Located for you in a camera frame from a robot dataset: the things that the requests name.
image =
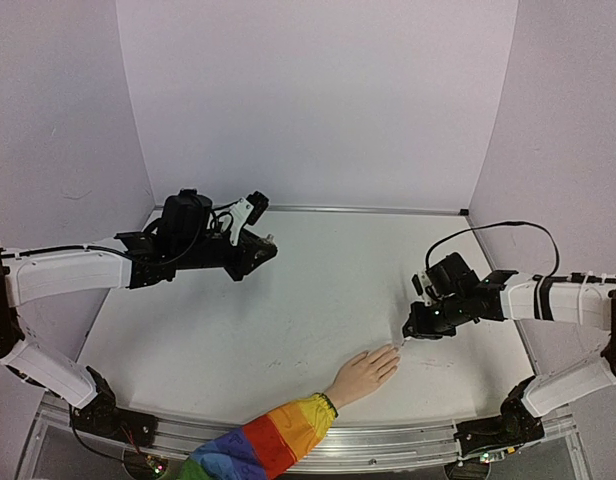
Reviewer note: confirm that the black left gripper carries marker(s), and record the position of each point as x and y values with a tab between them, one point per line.
252	246

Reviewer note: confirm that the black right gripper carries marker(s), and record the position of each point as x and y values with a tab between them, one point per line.
418	320

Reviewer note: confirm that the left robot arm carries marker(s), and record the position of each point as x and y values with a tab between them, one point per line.
130	260

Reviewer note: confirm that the rainbow sleeve forearm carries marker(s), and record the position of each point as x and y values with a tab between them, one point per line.
266	447

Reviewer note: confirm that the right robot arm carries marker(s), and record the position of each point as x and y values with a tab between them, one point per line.
450	295

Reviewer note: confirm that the mannequin hand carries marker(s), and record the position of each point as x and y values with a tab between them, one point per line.
363	375

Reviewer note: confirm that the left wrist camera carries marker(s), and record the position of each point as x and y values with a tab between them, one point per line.
246	211

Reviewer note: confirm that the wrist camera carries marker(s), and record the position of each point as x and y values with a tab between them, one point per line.
246	211
424	288

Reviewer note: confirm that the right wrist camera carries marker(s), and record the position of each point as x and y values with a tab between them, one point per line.
424	288

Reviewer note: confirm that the aluminium back table rail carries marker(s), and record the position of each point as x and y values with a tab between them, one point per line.
367	210

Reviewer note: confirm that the aluminium front rail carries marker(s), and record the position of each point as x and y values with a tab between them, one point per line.
155	446

